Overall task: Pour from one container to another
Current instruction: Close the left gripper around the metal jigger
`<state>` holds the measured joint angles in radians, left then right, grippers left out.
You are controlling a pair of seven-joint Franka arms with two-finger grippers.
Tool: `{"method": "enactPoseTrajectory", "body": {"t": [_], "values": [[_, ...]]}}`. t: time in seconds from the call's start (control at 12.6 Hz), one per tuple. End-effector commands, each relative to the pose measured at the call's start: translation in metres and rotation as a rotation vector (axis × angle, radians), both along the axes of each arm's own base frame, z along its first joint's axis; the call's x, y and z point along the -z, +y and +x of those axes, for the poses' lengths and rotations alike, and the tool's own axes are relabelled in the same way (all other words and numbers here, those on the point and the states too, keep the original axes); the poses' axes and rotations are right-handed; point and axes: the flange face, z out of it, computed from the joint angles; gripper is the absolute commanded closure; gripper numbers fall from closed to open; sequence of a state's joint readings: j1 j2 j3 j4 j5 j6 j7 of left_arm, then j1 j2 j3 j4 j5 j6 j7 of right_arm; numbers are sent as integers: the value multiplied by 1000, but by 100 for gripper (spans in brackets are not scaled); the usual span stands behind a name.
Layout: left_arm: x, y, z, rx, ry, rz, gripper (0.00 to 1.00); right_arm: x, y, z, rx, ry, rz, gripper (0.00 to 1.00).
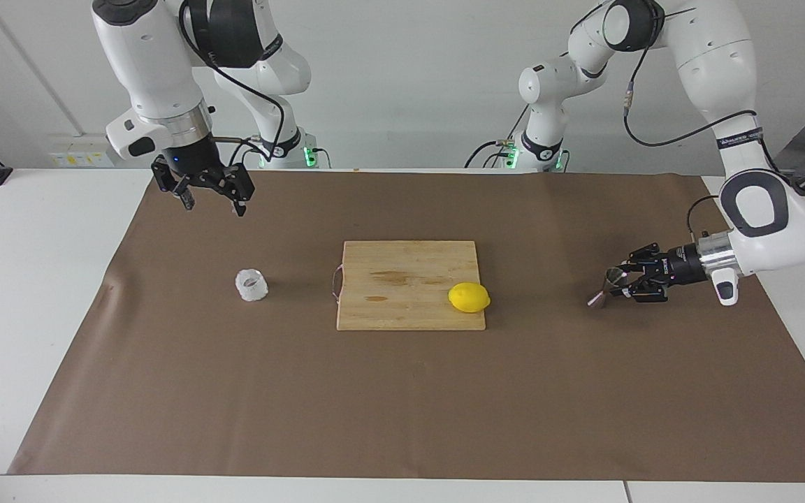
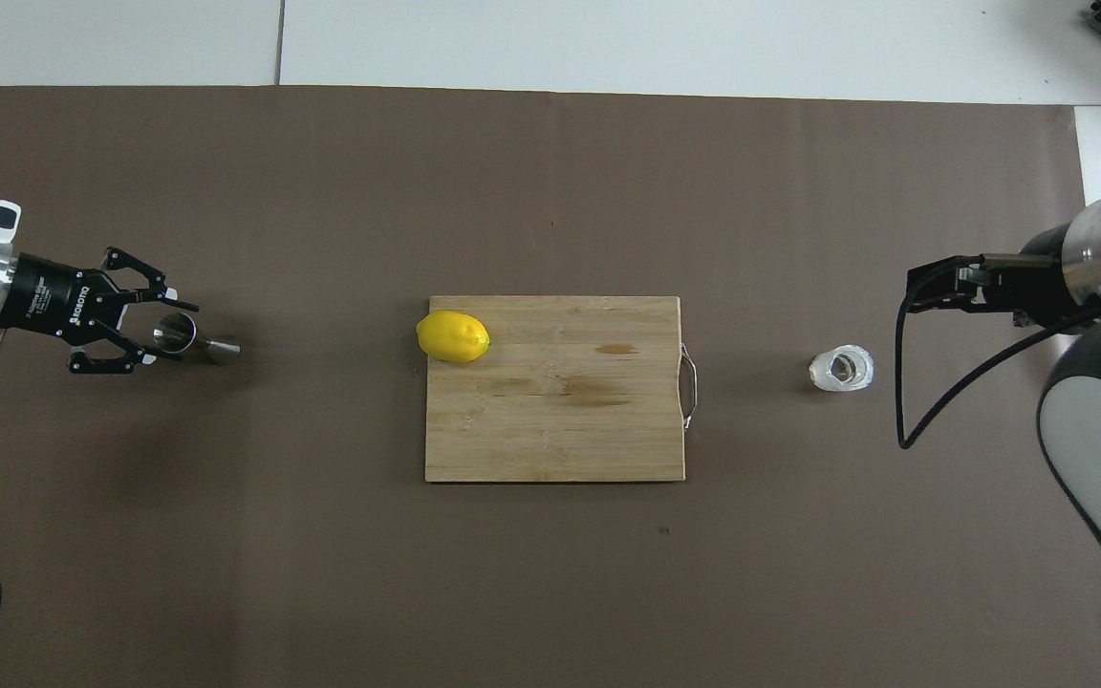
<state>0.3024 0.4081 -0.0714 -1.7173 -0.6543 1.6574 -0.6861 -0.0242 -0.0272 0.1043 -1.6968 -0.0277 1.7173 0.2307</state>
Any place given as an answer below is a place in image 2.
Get steel double jigger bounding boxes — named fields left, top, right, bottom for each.
left=152, top=313, right=242, bottom=366

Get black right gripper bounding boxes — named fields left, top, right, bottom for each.
left=907, top=225, right=1077, bottom=331

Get brown paper table mat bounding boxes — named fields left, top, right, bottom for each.
left=0, top=84, right=1101, bottom=688

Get yellow lemon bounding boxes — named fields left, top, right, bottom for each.
left=416, top=310, right=492, bottom=364

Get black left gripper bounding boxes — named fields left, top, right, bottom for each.
left=8, top=247, right=200, bottom=376

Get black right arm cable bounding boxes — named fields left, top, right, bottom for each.
left=896, top=251, right=1101, bottom=450

